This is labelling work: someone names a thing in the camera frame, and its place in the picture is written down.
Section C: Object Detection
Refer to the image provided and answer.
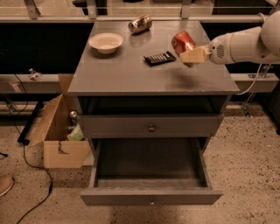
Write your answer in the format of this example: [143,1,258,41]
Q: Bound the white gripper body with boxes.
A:
[209,33,234,65]

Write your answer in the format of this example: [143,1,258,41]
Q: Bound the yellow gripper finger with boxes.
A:
[179,45,211,64]

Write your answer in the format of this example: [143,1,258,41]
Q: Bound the red coke can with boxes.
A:
[171,31,196,56]

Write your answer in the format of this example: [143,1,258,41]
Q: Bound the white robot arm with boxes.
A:
[179,11,280,65]

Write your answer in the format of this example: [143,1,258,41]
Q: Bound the grey wooden drawer cabinet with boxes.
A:
[67,20,241,152]

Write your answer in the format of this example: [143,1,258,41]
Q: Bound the gold and silver can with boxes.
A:
[128,15,152,34]

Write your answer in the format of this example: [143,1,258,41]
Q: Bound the closed grey top drawer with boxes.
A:
[79,114,224,138]

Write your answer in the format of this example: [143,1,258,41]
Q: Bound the open grey middle drawer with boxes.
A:
[80,137,222,206]

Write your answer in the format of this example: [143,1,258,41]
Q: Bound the white ceramic bowl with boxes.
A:
[88,33,123,54]

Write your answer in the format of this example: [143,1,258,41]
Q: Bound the metal bottle in box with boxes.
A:
[68,110,78,131]

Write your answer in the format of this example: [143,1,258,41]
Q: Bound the green and white packet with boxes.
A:
[66,124,84,141]

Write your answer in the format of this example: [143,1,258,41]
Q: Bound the small clear plastic object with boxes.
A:
[29,68,42,81]

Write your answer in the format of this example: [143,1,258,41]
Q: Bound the cardboard box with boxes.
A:
[30,74,94,168]

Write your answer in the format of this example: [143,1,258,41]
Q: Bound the black metal stand leg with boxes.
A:
[17,101,43,145]

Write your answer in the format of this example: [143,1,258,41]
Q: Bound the brown shoe tip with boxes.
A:
[0,177,15,197]

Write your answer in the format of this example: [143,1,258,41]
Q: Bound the white cable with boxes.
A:
[235,12,269,96]

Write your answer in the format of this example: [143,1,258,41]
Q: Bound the black floor cable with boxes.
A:
[12,73,54,224]

